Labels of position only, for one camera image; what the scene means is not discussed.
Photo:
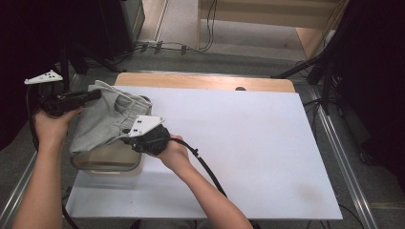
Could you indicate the person's right hand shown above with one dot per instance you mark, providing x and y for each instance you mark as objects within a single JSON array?
[{"x": 175, "y": 156}]

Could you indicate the aluminium rail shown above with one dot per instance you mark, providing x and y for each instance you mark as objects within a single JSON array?
[
  {"x": 17, "y": 191},
  {"x": 344, "y": 159}
]

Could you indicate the black metal stand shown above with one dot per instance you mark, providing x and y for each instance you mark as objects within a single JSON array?
[
  {"x": 326, "y": 86},
  {"x": 65, "y": 66}
]

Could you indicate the grey pants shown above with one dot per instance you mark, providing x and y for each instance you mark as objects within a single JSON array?
[{"x": 102, "y": 124}]

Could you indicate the dark grey cabinet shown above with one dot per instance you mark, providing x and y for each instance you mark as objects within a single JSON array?
[{"x": 135, "y": 16}]

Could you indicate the beige wooden furniture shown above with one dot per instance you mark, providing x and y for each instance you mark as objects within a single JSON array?
[{"x": 254, "y": 14}]

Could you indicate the black curtain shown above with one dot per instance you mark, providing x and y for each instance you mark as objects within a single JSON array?
[
  {"x": 31, "y": 38},
  {"x": 375, "y": 63}
]

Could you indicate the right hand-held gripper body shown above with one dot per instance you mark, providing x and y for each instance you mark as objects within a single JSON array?
[{"x": 151, "y": 140}]

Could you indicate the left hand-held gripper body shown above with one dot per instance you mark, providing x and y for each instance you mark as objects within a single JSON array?
[{"x": 59, "y": 103}]

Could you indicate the person's left hand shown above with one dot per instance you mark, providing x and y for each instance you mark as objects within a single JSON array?
[{"x": 52, "y": 127}]

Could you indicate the white power strip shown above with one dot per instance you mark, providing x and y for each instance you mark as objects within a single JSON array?
[{"x": 148, "y": 44}]

